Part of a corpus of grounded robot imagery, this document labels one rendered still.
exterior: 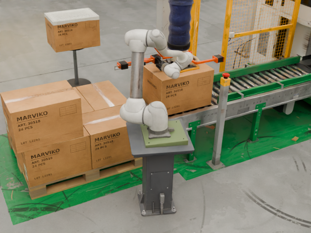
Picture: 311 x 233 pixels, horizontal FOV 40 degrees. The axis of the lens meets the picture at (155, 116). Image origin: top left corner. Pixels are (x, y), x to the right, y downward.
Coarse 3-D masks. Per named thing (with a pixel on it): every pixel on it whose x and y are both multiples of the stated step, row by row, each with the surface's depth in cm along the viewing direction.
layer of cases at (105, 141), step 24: (96, 96) 451; (120, 96) 453; (96, 120) 409; (120, 120) 410; (72, 144) 382; (96, 144) 395; (120, 144) 409; (24, 168) 388; (48, 168) 382; (72, 168) 394
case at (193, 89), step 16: (144, 80) 429; (160, 80) 397; (176, 80) 403; (192, 80) 412; (208, 80) 423; (144, 96) 438; (160, 96) 405; (176, 96) 412; (192, 96) 422; (208, 96) 433; (176, 112) 422
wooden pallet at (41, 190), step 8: (8, 136) 452; (128, 160) 423; (136, 160) 428; (96, 168) 408; (112, 168) 429; (120, 168) 429; (128, 168) 429; (24, 176) 400; (72, 176) 399; (88, 176) 408; (96, 176) 413; (104, 176) 418; (40, 184) 386; (56, 184) 405; (64, 184) 405; (72, 184) 406; (80, 184) 408; (32, 192) 385; (40, 192) 390; (48, 192) 395
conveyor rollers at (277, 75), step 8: (256, 72) 516; (264, 72) 516; (272, 72) 517; (280, 72) 517; (288, 72) 518; (296, 72) 519; (304, 72) 519; (232, 80) 491; (240, 80) 492; (248, 80) 493; (256, 80) 493; (264, 80) 494; (272, 80) 495; (280, 80) 496; (216, 88) 474; (232, 88) 476; (240, 88) 477; (248, 88) 479; (216, 96) 459; (216, 104) 446; (184, 112) 425
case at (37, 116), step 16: (64, 80) 392; (0, 96) 368; (16, 96) 363; (32, 96) 364; (48, 96) 364; (64, 96) 365; (16, 112) 341; (32, 112) 348; (48, 112) 355; (64, 112) 362; (80, 112) 370; (16, 128) 347; (32, 128) 354; (48, 128) 362; (64, 128) 370; (80, 128) 378; (16, 144) 354; (32, 144) 362; (48, 144) 369
